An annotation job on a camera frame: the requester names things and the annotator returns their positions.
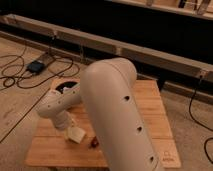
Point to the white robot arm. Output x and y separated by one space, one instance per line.
105 90

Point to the black bowl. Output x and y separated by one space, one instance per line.
69 84

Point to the brown oblong object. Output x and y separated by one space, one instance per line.
94 142

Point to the blue power adapter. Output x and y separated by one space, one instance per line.
35 67

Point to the wooden table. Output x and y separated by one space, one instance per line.
50 149

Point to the metal frame rail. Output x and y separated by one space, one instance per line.
149 56

